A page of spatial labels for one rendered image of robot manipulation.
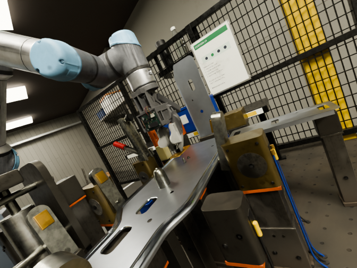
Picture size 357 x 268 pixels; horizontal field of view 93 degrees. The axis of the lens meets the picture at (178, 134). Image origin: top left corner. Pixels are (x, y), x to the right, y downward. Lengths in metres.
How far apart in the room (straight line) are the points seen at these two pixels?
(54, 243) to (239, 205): 0.35
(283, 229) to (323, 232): 0.18
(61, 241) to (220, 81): 0.90
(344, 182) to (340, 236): 0.15
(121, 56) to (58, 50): 0.16
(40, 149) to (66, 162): 0.96
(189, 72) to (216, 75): 0.28
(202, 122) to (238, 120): 0.16
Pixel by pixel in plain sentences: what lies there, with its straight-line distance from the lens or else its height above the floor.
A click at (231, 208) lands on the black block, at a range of 0.29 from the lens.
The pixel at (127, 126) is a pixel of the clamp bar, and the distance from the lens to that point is 0.63.
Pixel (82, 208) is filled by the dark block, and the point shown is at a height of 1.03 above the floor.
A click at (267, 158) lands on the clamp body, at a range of 0.39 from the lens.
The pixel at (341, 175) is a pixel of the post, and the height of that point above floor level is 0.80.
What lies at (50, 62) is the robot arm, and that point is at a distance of 0.42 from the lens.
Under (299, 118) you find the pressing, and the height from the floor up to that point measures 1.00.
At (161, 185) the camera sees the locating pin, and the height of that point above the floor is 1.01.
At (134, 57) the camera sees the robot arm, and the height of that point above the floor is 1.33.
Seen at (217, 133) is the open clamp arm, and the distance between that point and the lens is 0.39.
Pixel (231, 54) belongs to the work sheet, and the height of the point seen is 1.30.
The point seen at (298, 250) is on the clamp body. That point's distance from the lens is 0.53.
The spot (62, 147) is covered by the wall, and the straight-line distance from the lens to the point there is 8.08.
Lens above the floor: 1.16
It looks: 7 degrees down
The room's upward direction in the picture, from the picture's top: 25 degrees counter-clockwise
